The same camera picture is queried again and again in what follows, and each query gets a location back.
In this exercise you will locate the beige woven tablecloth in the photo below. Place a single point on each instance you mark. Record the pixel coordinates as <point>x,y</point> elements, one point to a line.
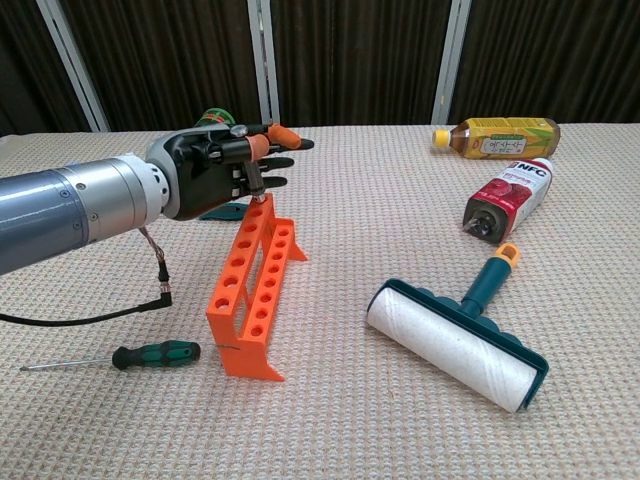
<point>350,200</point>

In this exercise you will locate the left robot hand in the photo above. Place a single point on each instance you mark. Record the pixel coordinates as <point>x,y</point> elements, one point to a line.
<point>200,175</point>

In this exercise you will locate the teal lint roller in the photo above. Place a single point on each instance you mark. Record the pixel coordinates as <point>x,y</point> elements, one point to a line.
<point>450,345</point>

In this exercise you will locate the red NFC juice bottle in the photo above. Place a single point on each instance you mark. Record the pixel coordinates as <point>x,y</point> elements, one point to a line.
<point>505,200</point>

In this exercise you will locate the orange tool holder rack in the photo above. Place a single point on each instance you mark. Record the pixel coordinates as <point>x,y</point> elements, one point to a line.
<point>235,280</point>

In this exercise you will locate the black metal precision screwdriver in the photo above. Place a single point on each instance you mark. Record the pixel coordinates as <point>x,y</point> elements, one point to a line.
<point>256,180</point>

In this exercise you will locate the green Pringles chips can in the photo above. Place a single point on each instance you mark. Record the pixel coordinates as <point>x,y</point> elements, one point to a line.
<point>216,117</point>

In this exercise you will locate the yellow tea bottle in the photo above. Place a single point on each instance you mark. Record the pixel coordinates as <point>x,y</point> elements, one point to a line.
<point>500,137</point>

